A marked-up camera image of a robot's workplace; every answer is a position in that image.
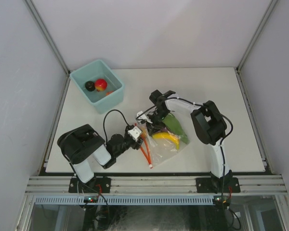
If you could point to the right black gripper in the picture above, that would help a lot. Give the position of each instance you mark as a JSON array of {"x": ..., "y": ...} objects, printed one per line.
[{"x": 154, "y": 126}]

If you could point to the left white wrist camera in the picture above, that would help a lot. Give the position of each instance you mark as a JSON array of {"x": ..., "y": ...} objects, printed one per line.
[{"x": 135, "y": 133}]

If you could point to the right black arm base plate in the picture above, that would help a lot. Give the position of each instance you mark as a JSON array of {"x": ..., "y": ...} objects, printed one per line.
[{"x": 208, "y": 185}]

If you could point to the yellow fake banana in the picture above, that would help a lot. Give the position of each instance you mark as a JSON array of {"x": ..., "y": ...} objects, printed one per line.
[{"x": 168, "y": 136}]

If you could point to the clear zip top bag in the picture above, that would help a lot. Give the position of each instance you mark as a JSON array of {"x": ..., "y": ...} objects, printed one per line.
[{"x": 157, "y": 151}]

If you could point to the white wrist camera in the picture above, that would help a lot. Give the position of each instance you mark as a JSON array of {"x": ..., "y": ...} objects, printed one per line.
[
  {"x": 142, "y": 118},
  {"x": 135, "y": 133}
]

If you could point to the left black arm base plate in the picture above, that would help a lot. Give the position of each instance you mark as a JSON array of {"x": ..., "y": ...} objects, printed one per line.
[{"x": 96, "y": 185}]

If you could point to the right aluminium frame post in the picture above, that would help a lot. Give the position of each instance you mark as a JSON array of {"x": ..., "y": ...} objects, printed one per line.
[{"x": 260, "y": 28}]

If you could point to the aluminium frame post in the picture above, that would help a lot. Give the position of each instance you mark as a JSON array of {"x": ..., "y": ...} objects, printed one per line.
[
  {"x": 260, "y": 28},
  {"x": 45, "y": 32}
]

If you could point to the teal plastic bin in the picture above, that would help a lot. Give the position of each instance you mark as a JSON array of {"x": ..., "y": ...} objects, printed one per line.
[{"x": 93, "y": 71}]

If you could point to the blue slotted cable duct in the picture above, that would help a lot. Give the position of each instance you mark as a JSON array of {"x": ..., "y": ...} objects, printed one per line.
[{"x": 126, "y": 200}]

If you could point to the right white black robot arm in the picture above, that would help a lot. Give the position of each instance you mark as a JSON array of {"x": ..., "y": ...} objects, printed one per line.
[{"x": 211, "y": 128}]

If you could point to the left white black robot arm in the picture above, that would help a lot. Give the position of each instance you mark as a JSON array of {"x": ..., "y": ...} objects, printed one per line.
[{"x": 82, "y": 144}]

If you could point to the left aluminium frame post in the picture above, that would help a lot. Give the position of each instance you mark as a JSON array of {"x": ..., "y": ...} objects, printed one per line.
[{"x": 45, "y": 32}]

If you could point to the red fake apple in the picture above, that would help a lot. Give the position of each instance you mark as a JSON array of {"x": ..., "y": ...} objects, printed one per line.
[{"x": 100, "y": 85}]

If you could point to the long purple fake eggplant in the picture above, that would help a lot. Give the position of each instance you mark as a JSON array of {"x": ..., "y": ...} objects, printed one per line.
[{"x": 162, "y": 130}]

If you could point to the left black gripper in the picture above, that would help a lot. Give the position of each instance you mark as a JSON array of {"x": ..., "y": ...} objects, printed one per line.
[{"x": 137, "y": 145}]

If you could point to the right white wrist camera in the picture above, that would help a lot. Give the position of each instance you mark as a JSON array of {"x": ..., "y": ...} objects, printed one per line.
[{"x": 142, "y": 118}]

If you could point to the aluminium mounting rail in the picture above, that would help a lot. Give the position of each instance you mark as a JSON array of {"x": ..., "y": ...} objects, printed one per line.
[{"x": 178, "y": 185}]

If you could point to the dark purple fake eggplant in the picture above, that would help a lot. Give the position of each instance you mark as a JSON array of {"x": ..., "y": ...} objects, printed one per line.
[{"x": 90, "y": 86}]

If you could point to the green fake leaf vegetable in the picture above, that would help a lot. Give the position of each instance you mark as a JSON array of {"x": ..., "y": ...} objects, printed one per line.
[{"x": 174, "y": 126}]

